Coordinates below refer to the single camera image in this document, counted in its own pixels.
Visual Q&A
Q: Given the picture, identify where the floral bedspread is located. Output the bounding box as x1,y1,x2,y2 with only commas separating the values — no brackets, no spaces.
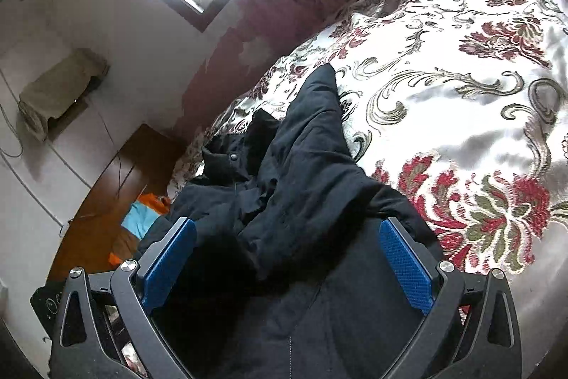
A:
166,0,568,379

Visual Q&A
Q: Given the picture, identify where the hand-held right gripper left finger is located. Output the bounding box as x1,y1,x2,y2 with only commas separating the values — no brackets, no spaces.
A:
48,217,198,379

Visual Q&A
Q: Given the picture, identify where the thin black cable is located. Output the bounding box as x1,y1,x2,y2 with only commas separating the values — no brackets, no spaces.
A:
86,95,134,202

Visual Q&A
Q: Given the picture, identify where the cloth-covered air conditioner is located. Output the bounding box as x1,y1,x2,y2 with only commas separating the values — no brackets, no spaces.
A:
18,48,111,142

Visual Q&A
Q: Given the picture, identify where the wooden headboard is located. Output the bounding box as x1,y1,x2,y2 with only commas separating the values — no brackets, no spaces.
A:
47,124,187,286

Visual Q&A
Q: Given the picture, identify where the light blue cloth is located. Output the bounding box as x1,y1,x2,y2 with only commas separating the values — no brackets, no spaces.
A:
121,201,157,238

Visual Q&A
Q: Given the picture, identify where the black device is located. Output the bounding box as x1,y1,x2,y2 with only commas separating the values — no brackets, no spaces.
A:
30,283,67,323

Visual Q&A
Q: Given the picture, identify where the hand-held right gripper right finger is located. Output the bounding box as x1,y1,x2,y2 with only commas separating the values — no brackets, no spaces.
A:
378,217,523,379

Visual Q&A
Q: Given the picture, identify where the black jacket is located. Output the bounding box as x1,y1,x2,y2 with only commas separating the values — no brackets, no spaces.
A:
137,64,462,379

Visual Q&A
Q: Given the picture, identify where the orange cloth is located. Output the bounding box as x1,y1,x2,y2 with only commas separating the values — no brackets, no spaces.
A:
109,193,171,269

